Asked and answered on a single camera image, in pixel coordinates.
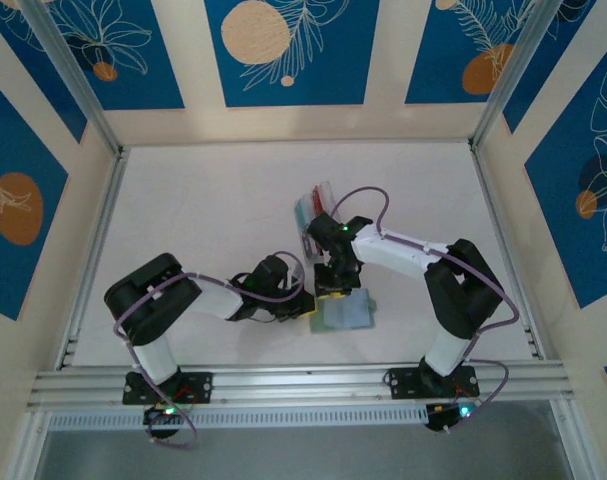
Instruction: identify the blue floral wall panel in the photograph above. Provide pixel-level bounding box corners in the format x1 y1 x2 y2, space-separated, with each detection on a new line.
405 0 539 105
47 0 185 111
0 69 70 322
525 29 607 310
502 0 607 135
205 0 380 108
0 9 88 145

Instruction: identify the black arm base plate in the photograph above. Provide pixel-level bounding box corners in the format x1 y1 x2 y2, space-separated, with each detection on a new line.
386 365 480 401
121 370 215 406

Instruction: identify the black controller board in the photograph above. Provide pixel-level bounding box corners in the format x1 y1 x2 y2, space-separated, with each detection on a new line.
142 402 185 442
425 401 473 434

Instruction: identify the teal credit card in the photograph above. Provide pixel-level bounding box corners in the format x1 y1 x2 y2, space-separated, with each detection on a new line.
295 199 315 234

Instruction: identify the aluminium frame post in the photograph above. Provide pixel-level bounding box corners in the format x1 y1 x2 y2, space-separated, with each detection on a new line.
20 0 125 157
468 0 569 151

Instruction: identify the red credit card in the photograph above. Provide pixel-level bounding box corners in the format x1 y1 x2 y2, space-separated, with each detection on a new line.
308 185 329 216

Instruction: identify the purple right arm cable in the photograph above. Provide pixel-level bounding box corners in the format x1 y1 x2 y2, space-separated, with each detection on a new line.
330 187 520 435

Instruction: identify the aluminium table edge rail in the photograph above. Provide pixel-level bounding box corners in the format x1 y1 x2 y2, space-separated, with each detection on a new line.
55 147 130 371
470 144 548 361

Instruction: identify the green leather card holder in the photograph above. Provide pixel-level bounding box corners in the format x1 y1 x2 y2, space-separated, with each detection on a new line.
308 287 379 335

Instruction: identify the white slotted cable duct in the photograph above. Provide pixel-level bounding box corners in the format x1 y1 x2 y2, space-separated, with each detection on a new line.
47 403 430 432

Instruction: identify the clear acrylic card box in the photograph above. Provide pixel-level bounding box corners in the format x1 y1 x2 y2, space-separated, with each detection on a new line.
292 178 340 262

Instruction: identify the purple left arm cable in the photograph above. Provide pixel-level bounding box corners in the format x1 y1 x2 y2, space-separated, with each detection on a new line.
112 251 307 448

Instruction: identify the aluminium frame rail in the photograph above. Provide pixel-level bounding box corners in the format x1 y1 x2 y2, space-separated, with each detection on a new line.
25 360 569 414

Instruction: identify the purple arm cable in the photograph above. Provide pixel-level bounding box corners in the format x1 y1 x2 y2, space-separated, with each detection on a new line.
112 251 307 448
330 187 520 435

